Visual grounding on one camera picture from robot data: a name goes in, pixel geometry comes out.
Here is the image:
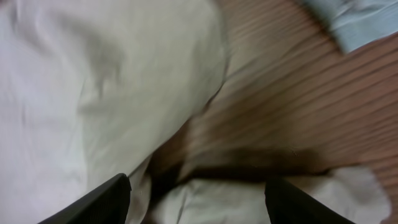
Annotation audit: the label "folded light blue jeans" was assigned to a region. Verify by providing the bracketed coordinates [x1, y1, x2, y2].
[300, 0, 397, 54]

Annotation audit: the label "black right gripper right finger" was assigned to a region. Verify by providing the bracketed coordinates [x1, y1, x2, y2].
[264, 178, 354, 224]

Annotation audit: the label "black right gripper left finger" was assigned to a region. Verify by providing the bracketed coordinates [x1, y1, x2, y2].
[39, 173, 131, 224]

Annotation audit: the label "beige khaki shorts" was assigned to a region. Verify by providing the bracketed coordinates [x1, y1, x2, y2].
[1, 1, 397, 223]

